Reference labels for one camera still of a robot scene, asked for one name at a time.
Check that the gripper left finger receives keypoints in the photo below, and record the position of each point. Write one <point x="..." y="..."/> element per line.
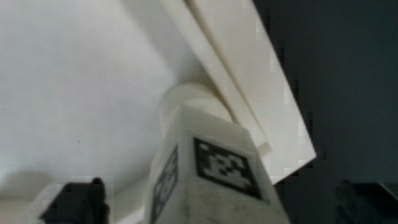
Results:
<point x="71" y="204"/>

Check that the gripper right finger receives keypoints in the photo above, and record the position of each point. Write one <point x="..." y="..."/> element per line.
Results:
<point x="366" y="203"/>

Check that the white table leg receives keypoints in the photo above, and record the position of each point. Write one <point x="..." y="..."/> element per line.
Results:
<point x="210" y="187"/>

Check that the white square tabletop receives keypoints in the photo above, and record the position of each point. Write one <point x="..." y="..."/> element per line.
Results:
<point x="94" y="56"/>

